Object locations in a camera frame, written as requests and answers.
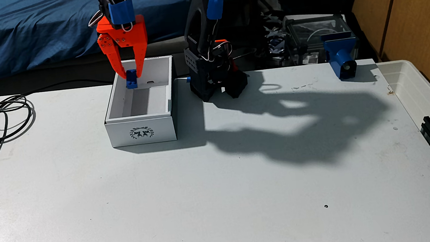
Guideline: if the blue toy brick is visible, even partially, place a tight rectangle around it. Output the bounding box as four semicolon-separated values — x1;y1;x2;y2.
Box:
125;69;139;90

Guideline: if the white cardboard box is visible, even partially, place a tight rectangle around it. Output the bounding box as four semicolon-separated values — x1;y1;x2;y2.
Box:
99;55;182;149

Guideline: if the grey bed base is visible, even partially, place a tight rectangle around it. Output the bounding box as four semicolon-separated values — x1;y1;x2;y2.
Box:
0;35;201;97

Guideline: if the blue bed blanket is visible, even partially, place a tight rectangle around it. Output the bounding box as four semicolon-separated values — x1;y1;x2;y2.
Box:
0;0;201;83

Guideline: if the clear plastic case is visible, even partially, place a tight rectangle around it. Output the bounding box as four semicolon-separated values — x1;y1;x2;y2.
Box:
282;10;355;68

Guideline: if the white plastic bin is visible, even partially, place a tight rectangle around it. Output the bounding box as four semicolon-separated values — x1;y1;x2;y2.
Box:
375;57;430;154

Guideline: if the wooden cabinet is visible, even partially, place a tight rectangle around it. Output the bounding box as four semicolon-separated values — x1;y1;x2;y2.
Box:
350;0;430;126

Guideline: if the black cable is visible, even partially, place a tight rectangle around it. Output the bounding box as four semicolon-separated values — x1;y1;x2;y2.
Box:
0;76;125;222

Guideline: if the blue printed mount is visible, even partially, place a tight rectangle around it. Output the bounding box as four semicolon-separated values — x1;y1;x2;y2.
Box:
321;31;360;83

